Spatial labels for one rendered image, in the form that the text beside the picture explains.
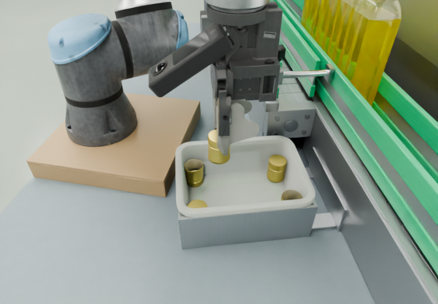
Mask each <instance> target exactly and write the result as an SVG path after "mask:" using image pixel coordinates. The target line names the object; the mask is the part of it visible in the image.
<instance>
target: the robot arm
mask: <svg viewBox="0 0 438 304"><path fill-rule="evenodd" d="M205 1H206V2H207V17H208V19H209V20H210V21H212V22H215V23H214V24H212V25H211V26H210V27H208V28H206V30H204V31H202V32H201V33H200V34H198V35H197V36H195V37H194V38H193V39H191V40H189V36H188V27H187V24H186V20H185V19H184V16H183V14H182V13H181V12H180V11H179V10H176V9H173V8H172V4H171V0H119V3H118V5H117V6H116V8H115V16H116V19H117V20H114V21H110V20H109V18H108V17H107V16H106V15H103V14H98V13H94V14H82V15H78V16H74V17H71V18H68V19H66V20H63V21H62V22H60V23H58V24H57V25H56V26H54V27H53V28H52V29H51V30H50V32H49V33H48V46H49V49H50V53H51V54H50V57H51V60H52V62H53V63H54V65H55V69H56V72H57V75H58V78H59V81H60V84H61V87H62V90H63V93H64V96H65V99H66V117H65V127H66V131H67V134H68V137H69V138H70V139H71V140H72V141H73V142H74V143H76V144H78V145H82V146H86V147H101V146H106V145H111V144H114V143H117V142H120V141H121V140H124V139H125V138H126V137H128V136H129V135H131V134H132V133H133V131H134V130H135V129H136V127H137V123H138V120H137V116H136V111H135V109H134V108H133V106H132V105H131V103H130V101H129V99H128V98H127V96H126V95H125V93H124V91H123V85H122V80H126V79H129V78H135V77H138V76H143V75H146V74H149V89H150V90H151V91H152V92H153V93H154V94H155V95H156V96H157V97H163V96H165V95H167V94H168V93H169V92H170V91H172V90H174V89H175V88H176V87H178V86H180V85H181V84H183V83H184V82H185V81H187V80H189V79H190V78H191V77H193V76H195V75H196V74H197V73H199V72H201V71H202V70H203V69H205V68H207V67H208V66H209V65H210V70H211V85H212V97H213V112H214V129H215V130H216V129H217V147H218V149H219V150H220V151H221V153H222V154H223V155H224V156H226V155H227V154H228V151H229V146H230V145H231V144H232V143H235V142H239V141H241V140H245V139H249V138H252V137H254V136H256V135H257V134H258V133H259V125H258V124H257V123H254V122H253V121H250V120H247V119H246V118H245V116H244V115H245V114H247V113H248V112H250V110H251V109H252V104H251V102H248V101H247V100H259V102H269V101H276V97H277V91H278V81H279V75H280V65H281V64H280V63H279V61H278V47H279V41H280V31H281V24H282V14H283V10H282V9H281V8H278V4H277V2H276V1H270V0H205ZM221 24H222V25H223V26H224V27H226V31H225V30H224V28H223V27H222V26H221ZM227 33H229V35H227ZM275 78H276V79H275ZM274 79H275V86H274ZM273 89H274V92H273ZM243 99H245V100H243ZM230 119H231V122H230Z"/></svg>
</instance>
